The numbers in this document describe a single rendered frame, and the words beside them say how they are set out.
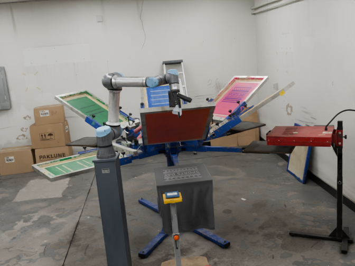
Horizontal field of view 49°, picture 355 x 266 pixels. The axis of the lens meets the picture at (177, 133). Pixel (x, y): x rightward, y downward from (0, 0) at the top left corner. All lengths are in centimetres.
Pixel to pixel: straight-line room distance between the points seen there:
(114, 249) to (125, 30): 500
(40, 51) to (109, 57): 124
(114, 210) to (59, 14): 512
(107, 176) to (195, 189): 70
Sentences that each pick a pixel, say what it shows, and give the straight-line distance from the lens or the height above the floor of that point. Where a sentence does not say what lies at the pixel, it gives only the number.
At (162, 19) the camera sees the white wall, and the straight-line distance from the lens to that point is 758.
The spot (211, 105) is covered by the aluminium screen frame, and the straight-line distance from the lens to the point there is 303.
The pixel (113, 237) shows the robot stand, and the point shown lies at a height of 55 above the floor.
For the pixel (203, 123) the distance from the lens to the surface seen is 336.
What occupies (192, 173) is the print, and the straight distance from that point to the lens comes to 329.
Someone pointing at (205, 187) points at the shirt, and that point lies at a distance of 314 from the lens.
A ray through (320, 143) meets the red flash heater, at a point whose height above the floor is 104.
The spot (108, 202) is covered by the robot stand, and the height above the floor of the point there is 85.
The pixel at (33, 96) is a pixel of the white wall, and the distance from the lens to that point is 785.
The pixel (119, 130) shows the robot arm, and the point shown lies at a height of 138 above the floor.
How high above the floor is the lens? 198
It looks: 12 degrees down
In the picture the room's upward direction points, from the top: 5 degrees counter-clockwise
